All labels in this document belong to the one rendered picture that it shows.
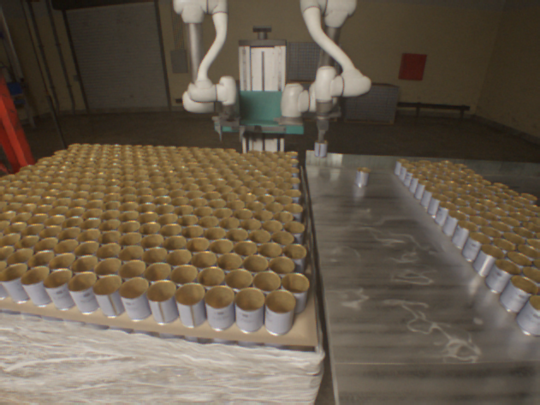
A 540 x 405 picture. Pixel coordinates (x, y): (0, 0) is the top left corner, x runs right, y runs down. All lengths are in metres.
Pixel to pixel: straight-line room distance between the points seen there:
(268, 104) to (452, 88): 9.32
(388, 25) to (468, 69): 3.10
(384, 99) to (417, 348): 7.82
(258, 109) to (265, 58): 0.37
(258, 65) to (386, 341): 1.93
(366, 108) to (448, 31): 3.88
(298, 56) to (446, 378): 7.56
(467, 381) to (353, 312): 0.28
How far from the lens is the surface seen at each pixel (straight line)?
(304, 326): 0.70
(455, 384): 0.75
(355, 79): 1.47
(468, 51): 11.10
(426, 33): 10.43
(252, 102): 2.14
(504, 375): 0.82
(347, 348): 0.70
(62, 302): 0.84
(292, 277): 0.71
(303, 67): 7.84
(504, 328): 0.92
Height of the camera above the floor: 1.66
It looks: 29 degrees down
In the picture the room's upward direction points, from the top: straight up
